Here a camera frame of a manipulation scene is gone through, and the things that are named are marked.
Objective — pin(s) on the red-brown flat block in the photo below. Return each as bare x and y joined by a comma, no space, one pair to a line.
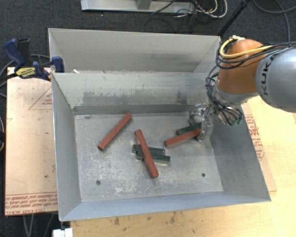
146,154
181,138
115,131

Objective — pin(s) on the brown cardboard board red print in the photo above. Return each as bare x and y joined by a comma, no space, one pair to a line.
29,144

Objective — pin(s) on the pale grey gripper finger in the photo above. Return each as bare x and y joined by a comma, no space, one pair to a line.
203,136
208,128

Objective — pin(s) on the grey metal bin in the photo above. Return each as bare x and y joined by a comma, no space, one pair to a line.
128,181

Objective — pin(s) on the dark green flat block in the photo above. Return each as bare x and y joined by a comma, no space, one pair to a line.
156,150
188,129
161,158

